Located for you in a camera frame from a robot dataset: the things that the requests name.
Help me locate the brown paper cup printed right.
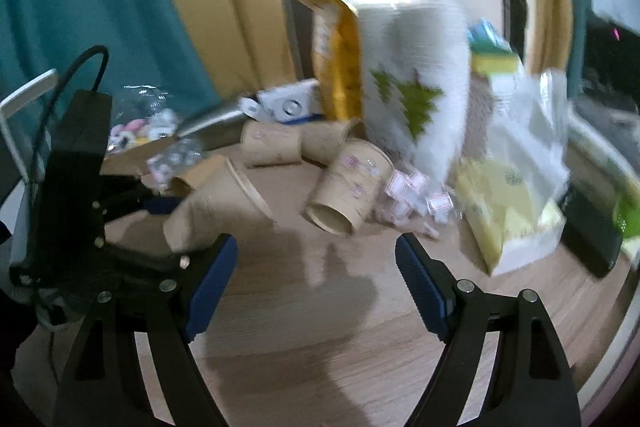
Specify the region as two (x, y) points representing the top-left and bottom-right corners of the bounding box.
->
(305, 139), (394, 236)

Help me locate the bagged white cup stack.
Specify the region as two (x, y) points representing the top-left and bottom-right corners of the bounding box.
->
(357, 0), (470, 184)

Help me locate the brown cardboard box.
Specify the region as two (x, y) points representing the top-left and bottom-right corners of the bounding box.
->
(100, 136), (176, 176)

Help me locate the white desk lamp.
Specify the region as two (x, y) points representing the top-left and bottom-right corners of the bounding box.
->
(1, 68), (58, 268)

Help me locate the stainless steel bottle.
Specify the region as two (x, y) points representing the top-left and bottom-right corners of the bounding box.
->
(176, 100), (248, 150)

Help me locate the white bag with yellow cloths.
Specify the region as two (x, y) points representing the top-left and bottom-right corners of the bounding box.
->
(454, 69), (570, 277)

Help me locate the teal curtain left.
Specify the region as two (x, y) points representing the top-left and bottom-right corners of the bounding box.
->
(1, 0), (220, 116)

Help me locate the clear bag of wrapped candies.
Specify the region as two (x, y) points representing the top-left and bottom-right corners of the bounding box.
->
(374, 168), (461, 241)

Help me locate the stack of boxes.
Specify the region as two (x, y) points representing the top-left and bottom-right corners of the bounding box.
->
(564, 106), (640, 258)

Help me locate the yellow paper bag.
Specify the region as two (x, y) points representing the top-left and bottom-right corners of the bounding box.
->
(297, 0), (362, 121)

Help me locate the white perforated basket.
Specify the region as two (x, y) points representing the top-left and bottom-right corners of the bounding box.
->
(462, 77), (496, 157)

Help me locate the yellow green sponge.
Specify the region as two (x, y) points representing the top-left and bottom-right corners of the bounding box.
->
(468, 18), (522, 77)

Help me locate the black monitor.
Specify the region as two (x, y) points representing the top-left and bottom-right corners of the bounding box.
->
(577, 10), (639, 113)

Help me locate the black cable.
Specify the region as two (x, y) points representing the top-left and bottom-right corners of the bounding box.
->
(27, 44), (112, 188)

